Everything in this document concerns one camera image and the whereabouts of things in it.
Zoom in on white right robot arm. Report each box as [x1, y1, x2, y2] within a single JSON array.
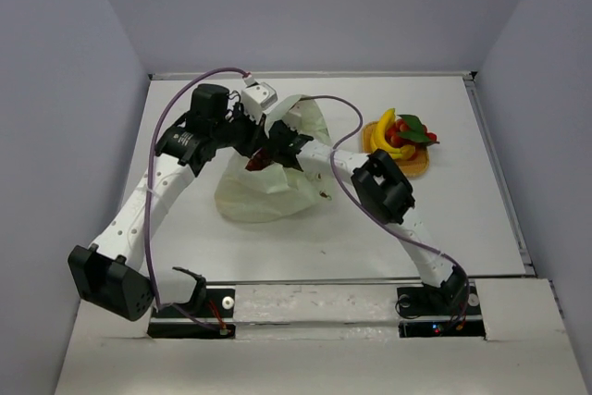
[[262, 121, 470, 314]]

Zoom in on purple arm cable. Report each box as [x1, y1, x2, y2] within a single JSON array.
[[145, 66, 254, 335], [295, 94, 471, 334]]

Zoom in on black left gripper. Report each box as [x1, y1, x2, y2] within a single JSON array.
[[212, 103, 270, 160]]

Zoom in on orange woven mat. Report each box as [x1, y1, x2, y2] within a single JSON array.
[[361, 121, 430, 179]]

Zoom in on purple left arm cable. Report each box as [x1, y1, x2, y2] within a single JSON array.
[[145, 66, 254, 335]]

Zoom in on pale green plastic bag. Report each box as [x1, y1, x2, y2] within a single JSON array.
[[213, 93, 336, 223]]

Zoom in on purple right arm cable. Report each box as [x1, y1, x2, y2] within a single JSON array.
[[295, 94, 471, 334]]

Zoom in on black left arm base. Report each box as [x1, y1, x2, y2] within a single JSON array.
[[147, 286, 236, 339]]

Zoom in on red fake strawberries with leaves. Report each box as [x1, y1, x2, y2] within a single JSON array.
[[385, 115, 440, 148]]

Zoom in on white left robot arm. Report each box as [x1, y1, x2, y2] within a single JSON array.
[[68, 80, 278, 321]]

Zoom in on yellow fake banana bunch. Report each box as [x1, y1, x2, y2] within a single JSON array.
[[370, 108, 415, 161]]

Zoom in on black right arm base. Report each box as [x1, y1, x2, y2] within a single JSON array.
[[395, 284, 486, 339]]

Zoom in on dark red fake grapes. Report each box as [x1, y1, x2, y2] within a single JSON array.
[[245, 148, 275, 171]]

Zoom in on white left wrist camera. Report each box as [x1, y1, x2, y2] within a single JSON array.
[[240, 82, 278, 122]]

